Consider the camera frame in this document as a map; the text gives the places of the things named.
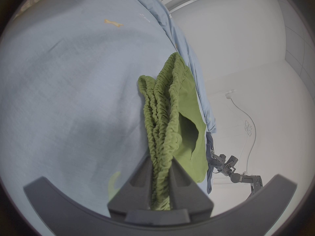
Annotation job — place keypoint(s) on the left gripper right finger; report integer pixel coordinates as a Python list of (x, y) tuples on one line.
[(183, 188)]

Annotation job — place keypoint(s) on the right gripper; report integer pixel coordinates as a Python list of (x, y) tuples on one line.
[(222, 165)]

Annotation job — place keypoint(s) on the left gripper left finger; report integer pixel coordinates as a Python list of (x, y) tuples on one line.
[(137, 188)]

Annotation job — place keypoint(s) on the dark blue garment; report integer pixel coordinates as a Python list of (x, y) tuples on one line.
[(210, 154)]

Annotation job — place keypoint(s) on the green shorts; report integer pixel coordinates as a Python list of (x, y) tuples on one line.
[(162, 122)]

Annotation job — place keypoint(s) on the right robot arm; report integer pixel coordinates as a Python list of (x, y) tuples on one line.
[(246, 179)]

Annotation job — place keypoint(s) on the round woven basket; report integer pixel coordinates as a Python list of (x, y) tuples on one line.
[(25, 0)]

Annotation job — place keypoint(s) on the pale blue quilt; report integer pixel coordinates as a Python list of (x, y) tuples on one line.
[(189, 58)]

